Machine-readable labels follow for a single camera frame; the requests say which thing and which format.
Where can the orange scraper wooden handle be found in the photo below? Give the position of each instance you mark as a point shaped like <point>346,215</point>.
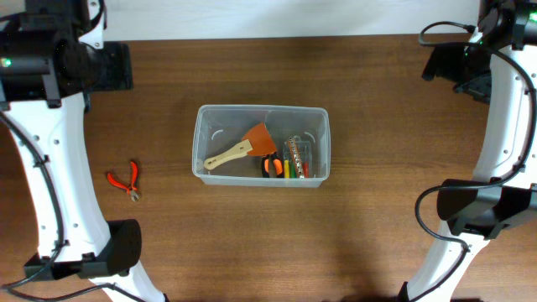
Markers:
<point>256,142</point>

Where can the clear plastic container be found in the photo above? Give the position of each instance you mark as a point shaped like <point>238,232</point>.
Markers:
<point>220,127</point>

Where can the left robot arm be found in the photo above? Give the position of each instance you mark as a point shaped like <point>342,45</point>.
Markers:
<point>53,56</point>

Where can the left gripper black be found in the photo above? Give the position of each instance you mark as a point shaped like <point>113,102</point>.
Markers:
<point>122,77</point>

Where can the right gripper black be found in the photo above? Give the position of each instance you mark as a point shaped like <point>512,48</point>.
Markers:
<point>441,65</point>

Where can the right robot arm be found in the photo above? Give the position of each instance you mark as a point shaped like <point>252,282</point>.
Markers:
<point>496,66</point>

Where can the orange black long-nose pliers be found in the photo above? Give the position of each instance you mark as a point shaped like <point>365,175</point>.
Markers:
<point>272,160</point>

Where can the clear screwdriver bit case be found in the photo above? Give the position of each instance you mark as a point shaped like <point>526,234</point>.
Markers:
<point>305,154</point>

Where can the orange socket rail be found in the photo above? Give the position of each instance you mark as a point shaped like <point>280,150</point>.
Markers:
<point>296,159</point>

